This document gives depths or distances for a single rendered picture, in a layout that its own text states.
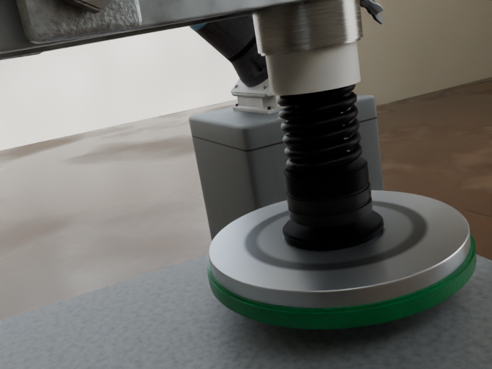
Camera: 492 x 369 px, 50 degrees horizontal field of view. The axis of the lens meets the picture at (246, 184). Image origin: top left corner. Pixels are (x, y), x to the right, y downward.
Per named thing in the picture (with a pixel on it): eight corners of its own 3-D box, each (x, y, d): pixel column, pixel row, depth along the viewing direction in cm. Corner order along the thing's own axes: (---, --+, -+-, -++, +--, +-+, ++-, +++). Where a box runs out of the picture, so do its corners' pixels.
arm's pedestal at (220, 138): (214, 358, 185) (165, 118, 162) (332, 308, 204) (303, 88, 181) (285, 445, 141) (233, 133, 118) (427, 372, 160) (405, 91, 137)
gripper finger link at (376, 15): (390, 25, 130) (364, 2, 126) (378, 24, 135) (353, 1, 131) (398, 15, 129) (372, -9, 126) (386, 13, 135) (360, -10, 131)
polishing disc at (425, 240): (186, 238, 52) (184, 226, 51) (374, 187, 58) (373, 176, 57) (262, 343, 32) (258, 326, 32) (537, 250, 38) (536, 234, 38)
